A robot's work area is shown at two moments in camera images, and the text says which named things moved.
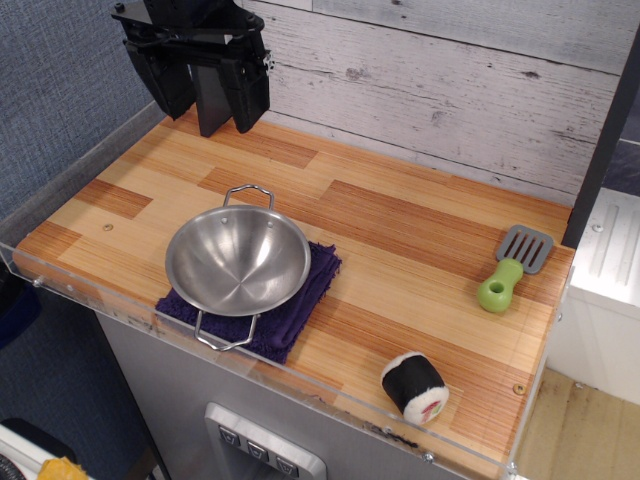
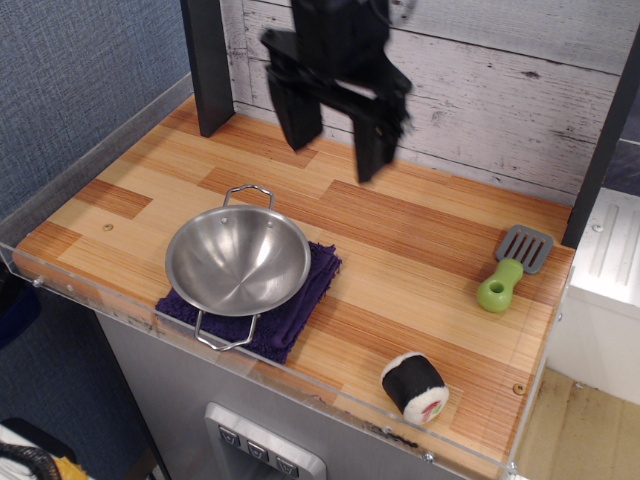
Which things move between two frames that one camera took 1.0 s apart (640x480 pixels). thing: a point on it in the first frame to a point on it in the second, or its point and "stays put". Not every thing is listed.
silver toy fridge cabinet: (218, 411) stays put
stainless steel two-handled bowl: (236, 262) stays put
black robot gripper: (163, 37) to (341, 41)
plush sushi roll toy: (416, 386) stays put
